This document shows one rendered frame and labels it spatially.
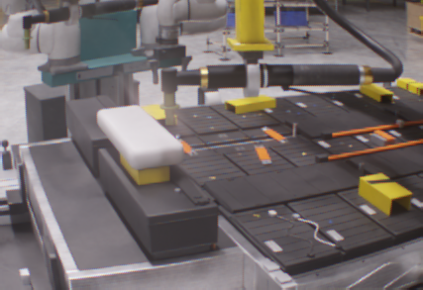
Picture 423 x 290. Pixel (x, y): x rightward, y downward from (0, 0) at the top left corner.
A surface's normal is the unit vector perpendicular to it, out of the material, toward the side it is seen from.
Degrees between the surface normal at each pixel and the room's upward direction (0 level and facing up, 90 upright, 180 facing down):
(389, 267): 90
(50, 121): 90
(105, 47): 90
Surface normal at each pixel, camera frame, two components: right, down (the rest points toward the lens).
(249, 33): 0.12, 0.31
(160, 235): 0.37, 0.29
